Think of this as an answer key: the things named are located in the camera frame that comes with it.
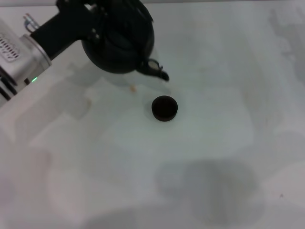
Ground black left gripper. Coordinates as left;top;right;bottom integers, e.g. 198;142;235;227
30;0;108;61

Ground black round teapot with handle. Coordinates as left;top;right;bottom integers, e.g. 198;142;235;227
81;0;170;82

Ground small dark brown teacup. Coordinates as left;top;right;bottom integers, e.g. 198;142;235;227
151;94;179;122

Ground left arm cable with plug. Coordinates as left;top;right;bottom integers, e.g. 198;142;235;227
23;13;39;32

